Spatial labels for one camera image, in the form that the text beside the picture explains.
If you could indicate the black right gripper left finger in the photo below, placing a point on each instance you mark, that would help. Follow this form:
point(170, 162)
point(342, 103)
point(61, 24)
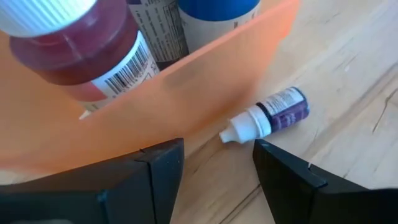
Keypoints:
point(140, 186)

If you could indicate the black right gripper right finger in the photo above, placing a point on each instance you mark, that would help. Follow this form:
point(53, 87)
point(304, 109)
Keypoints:
point(295, 193)

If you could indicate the small purple food coloring bottle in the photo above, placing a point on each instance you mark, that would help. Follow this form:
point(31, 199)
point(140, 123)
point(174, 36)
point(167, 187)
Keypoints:
point(280, 112)

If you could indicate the orange translucent plastic bin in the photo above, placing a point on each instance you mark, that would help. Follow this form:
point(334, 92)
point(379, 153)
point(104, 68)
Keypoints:
point(186, 93)

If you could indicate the large red food coloring bottle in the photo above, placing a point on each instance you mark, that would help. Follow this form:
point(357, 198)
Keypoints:
point(77, 53)

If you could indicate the large black food coloring bottle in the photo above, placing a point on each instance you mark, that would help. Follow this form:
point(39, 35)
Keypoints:
point(158, 28)

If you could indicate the large blue food coloring bottle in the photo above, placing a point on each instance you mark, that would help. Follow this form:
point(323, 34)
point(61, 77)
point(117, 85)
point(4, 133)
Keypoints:
point(214, 18)

